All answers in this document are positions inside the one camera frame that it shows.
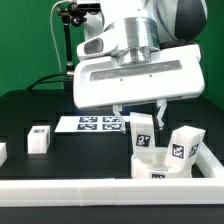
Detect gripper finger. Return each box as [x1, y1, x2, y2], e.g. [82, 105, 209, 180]
[113, 104, 126, 133]
[156, 99, 167, 130]

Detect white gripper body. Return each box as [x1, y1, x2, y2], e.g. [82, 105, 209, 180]
[73, 44, 204, 110]

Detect white round stool seat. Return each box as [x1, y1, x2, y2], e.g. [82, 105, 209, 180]
[131, 147, 192, 179]

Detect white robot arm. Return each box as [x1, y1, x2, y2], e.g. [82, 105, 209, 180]
[73, 0, 207, 127]

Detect white sheet with tags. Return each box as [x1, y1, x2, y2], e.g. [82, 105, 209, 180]
[55, 116, 122, 133]

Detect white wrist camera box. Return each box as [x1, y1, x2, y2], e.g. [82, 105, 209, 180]
[77, 30, 118, 61]

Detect black cables at base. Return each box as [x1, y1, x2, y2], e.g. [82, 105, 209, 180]
[26, 72, 76, 91]

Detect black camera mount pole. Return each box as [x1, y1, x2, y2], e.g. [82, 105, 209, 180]
[57, 3, 87, 76]

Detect white cable on pole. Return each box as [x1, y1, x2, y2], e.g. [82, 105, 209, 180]
[49, 0, 78, 74]

